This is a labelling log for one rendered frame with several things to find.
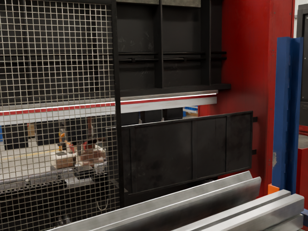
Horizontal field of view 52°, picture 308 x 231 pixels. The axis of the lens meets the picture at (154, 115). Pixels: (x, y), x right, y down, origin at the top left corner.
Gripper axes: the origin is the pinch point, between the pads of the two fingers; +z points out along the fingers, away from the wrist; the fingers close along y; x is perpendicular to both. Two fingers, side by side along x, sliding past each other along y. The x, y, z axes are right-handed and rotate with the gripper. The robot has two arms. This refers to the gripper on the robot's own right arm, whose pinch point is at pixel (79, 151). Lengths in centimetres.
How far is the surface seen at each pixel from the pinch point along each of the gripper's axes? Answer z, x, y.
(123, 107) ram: -17, -51, 23
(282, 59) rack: 30, -215, -24
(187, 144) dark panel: 25, -85, 44
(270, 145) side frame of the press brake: 38, -95, 110
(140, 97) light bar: -15, -74, 26
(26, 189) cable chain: 28, -64, -55
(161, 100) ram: -18, -55, 55
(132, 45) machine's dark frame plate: -54, -77, 29
